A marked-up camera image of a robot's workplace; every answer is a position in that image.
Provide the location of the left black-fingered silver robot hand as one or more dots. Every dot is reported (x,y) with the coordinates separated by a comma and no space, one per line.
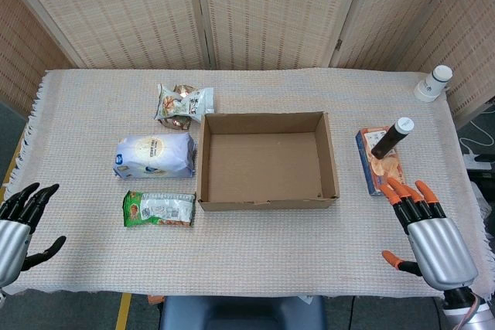
(13,235)

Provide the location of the right orange-tipped silver robot hand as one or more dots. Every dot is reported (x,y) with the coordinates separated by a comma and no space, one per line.
(441,249)

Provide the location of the green snack packet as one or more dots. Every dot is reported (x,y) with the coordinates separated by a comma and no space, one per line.
(162,210)

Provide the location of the blue white snack bag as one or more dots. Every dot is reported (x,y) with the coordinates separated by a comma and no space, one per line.
(154,154)

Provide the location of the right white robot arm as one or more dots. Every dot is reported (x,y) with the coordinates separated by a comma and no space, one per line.
(462,307)

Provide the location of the cardboard box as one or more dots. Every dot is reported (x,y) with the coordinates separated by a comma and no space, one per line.
(267,160)

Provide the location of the orange and blue biscuit box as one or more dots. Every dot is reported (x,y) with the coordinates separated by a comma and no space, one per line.
(386,173)

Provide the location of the white power strip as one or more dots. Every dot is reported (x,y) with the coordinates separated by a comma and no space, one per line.
(477,160)

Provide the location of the brown bottle with white cap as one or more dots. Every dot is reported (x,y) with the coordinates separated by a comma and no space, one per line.
(390,138)

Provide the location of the small orange object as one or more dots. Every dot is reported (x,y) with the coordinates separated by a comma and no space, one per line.
(155,300)

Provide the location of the white plastic bottle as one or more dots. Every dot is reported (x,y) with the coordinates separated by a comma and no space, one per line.
(431,84)

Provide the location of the beige woven tablecloth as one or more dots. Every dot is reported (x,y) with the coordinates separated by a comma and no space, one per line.
(247,252)

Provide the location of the white and green snack bag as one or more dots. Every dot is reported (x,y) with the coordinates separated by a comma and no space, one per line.
(174,104)

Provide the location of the metal screen hinge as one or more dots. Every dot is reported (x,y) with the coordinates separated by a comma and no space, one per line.
(339,45)

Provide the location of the woven folding screen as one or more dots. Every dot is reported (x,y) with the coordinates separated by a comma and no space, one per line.
(270,13)

